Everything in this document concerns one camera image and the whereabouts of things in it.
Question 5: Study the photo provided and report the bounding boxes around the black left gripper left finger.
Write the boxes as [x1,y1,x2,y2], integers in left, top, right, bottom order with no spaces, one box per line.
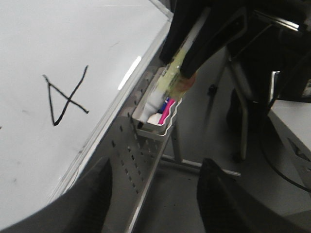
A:
[2,158,112,233]

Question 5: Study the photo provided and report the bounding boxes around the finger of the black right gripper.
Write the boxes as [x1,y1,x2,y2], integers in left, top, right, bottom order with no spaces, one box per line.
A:
[180,4,248,78]
[159,0,207,65]

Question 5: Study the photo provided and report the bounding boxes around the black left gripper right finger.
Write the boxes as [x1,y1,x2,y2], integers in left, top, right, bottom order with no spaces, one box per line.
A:
[197,158,307,233]

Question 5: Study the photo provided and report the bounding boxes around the white black-tipped whiteboard marker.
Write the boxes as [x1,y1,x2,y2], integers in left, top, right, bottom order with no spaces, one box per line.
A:
[142,7,211,123]

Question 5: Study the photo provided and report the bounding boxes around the white whiteboard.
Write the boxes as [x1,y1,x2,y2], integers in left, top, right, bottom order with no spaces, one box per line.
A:
[0,0,172,229]

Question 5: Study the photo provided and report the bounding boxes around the dark chair with metal legs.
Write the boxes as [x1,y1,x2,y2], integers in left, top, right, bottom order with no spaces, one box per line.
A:
[204,0,311,161]

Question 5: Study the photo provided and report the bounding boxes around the pink marker in tray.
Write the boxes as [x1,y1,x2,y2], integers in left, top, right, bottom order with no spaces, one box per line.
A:
[158,99,175,125]

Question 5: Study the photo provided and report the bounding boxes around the blue-capped marker in tray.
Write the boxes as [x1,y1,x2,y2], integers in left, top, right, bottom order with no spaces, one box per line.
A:
[158,98,170,114]

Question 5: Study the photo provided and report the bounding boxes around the white plastic marker tray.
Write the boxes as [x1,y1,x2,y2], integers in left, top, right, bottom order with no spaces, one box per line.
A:
[132,67,182,142]

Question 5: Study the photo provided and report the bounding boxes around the grey desk at right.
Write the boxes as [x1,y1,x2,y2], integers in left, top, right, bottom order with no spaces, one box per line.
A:
[268,100,311,188]

